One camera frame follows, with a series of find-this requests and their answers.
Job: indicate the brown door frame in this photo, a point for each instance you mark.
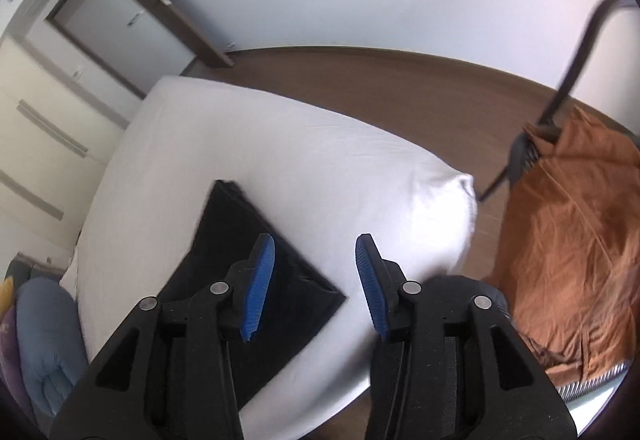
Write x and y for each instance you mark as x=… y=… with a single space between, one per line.
x=100 y=57

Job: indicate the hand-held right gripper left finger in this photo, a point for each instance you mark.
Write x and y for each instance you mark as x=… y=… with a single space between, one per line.
x=260 y=285

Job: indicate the bed with white sheet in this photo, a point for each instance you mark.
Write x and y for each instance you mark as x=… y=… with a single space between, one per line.
x=250 y=144

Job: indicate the grey headboard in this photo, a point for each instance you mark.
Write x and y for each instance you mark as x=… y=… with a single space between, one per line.
x=30 y=267

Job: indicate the orange cloth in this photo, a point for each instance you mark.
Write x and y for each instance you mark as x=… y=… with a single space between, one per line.
x=565 y=230

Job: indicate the purple pillow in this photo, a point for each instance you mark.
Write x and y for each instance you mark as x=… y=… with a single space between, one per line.
x=12 y=365

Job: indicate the blue rolled duvet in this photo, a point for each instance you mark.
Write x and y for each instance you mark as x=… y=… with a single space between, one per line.
x=47 y=340

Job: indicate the cream wardrobe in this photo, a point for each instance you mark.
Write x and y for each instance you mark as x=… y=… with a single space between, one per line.
x=40 y=119

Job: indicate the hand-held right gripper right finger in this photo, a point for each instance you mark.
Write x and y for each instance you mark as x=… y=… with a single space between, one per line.
x=370 y=285

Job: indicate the striped grey fabric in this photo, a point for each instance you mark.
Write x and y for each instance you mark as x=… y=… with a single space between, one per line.
x=590 y=382

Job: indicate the yellow pillow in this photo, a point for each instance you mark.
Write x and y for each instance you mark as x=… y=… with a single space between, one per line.
x=5 y=295

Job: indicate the black pants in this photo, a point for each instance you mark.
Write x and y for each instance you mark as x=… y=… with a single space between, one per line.
x=295 y=280

